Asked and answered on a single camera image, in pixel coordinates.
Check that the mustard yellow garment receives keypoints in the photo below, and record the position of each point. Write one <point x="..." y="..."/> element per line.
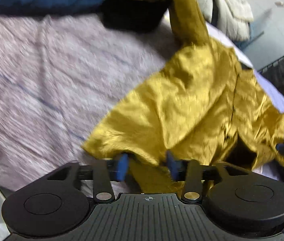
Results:
<point x="182" y="93"/>

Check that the beige quilted coat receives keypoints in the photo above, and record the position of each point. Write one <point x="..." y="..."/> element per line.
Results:
<point x="229" y="7"/>

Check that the black cloth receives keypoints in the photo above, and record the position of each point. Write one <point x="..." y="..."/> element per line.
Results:
<point x="134" y="12"/>

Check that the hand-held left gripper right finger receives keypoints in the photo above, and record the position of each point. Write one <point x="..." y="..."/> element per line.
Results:
<point x="171" y="167"/>

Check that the white wall fixture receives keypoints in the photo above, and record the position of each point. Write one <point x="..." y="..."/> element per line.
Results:
<point x="281" y="4"/>

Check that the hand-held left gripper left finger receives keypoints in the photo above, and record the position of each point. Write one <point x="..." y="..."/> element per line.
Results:
<point x="122" y="167"/>

